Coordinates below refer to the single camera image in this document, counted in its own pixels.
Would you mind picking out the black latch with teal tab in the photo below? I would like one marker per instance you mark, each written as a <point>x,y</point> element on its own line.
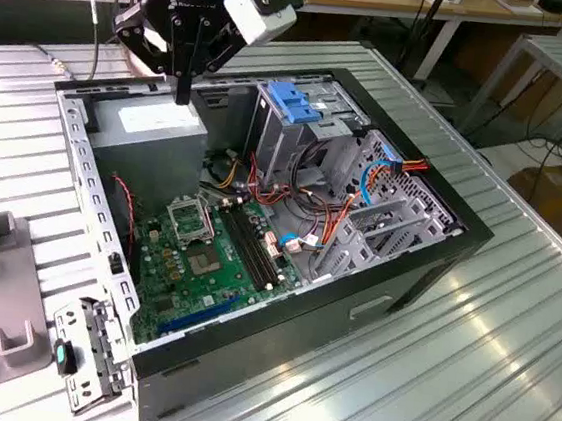
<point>64,358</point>

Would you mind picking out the blue drive cage latch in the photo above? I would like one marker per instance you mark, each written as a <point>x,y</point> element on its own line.
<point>287,100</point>

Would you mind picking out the grey slot retainer bracket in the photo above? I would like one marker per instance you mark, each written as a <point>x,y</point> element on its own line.
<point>95,352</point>

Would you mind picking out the CPU socket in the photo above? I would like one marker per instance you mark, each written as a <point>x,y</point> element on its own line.
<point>205,263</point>

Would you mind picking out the grey metal drive cage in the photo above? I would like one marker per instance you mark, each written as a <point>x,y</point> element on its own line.
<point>277,150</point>

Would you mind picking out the black case fan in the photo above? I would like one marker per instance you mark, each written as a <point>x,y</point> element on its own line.
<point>120,234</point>

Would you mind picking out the grey power supply box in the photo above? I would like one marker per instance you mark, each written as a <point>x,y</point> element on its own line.
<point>146,156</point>

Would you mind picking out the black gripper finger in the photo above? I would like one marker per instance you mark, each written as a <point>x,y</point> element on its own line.
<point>175,48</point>
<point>191,60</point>

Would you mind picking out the black RAM slot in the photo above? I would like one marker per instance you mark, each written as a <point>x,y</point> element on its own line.
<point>254,247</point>
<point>260,245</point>
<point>247,248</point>
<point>241,249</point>

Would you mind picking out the black open PC case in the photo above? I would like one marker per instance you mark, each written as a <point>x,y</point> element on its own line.
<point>273,330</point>

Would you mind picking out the grey parts rack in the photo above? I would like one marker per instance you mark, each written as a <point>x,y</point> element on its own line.
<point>1,292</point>

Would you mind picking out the white camera box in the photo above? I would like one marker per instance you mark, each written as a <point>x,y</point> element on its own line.
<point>256,14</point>

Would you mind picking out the grey metal disk bay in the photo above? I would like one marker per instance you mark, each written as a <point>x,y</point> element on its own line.
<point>352,250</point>

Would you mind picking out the green motherboard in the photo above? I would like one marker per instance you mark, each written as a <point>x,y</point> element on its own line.
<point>213,284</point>

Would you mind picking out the blue expansion slot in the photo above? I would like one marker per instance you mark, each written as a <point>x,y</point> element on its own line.
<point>199,315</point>

